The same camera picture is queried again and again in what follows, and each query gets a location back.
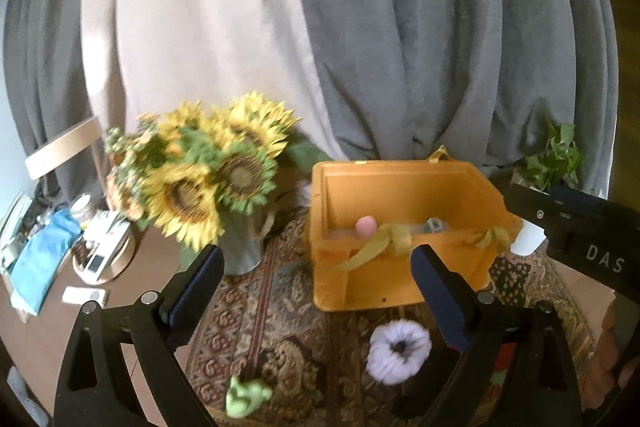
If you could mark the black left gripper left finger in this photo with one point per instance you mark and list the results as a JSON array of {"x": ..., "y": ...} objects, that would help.
[{"x": 94, "y": 386}]

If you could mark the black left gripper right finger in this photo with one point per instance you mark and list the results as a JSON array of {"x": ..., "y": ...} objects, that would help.
[{"x": 501, "y": 366}]

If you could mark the lavender fluffy scrunchie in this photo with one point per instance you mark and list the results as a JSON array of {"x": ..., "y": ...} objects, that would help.
[{"x": 397, "y": 351}]

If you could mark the light green soft toy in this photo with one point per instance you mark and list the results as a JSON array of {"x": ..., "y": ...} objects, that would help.
[{"x": 243, "y": 398}]

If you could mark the pink soft object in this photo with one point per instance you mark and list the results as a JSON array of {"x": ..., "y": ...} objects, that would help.
[{"x": 366, "y": 227}]

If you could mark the white plant pot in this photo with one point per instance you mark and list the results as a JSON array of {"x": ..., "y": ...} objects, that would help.
[{"x": 528, "y": 240}]

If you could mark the green potted plant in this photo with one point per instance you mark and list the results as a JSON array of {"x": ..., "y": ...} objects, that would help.
[{"x": 557, "y": 164}]

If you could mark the white remote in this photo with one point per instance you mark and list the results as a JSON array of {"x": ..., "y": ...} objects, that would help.
[{"x": 78, "y": 296}]

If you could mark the blue cloth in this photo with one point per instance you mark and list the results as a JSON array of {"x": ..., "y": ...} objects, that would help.
[{"x": 34, "y": 271}]

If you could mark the round wooden tray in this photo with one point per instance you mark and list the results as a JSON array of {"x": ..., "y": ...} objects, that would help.
[{"x": 105, "y": 249}]

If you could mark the grey small object in bin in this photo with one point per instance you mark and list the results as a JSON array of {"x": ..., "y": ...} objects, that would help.
[{"x": 434, "y": 226}]

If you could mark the patterned rug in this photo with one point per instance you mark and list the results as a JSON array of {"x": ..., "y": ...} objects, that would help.
[{"x": 265, "y": 325}]

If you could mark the grey ribbed vase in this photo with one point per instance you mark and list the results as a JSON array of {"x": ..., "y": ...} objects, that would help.
[{"x": 243, "y": 239}]

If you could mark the orange plastic storage bin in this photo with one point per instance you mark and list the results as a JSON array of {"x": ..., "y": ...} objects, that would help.
[{"x": 352, "y": 274}]

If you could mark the wooden chair back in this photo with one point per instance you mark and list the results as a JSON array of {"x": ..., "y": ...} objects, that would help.
[{"x": 49, "y": 157}]

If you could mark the grey curtain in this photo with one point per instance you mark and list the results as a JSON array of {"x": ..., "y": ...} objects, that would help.
[{"x": 400, "y": 78}]

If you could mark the sunflower bouquet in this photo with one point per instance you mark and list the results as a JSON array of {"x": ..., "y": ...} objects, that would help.
[{"x": 181, "y": 171}]

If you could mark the white sheer curtain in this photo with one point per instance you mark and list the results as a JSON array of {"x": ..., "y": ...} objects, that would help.
[{"x": 148, "y": 56}]

